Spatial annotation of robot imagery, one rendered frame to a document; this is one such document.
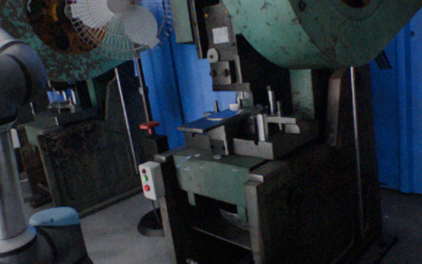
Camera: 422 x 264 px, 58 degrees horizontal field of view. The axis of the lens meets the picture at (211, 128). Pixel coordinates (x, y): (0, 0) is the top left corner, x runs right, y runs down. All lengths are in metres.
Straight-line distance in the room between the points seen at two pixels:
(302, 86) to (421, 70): 0.96
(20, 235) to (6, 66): 0.37
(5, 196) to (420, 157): 2.10
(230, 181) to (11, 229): 0.68
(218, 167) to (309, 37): 0.58
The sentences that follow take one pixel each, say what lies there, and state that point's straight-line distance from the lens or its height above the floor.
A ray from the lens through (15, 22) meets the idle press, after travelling 2.42.
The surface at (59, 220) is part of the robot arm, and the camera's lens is 1.05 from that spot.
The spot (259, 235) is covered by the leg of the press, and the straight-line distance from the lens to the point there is 1.21.
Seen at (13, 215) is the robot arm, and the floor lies 0.75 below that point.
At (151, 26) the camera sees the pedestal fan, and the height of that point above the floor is 1.17.
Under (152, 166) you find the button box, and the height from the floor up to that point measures 0.63.
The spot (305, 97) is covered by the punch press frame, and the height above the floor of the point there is 0.78.
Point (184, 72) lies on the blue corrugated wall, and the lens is 3.42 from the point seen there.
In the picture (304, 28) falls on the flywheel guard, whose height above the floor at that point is 1.05.
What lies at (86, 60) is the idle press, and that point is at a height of 1.04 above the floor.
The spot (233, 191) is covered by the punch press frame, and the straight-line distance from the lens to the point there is 1.30.
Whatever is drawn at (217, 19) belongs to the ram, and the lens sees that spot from 1.39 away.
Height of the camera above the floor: 1.06
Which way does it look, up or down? 13 degrees down
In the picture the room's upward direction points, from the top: 9 degrees counter-clockwise
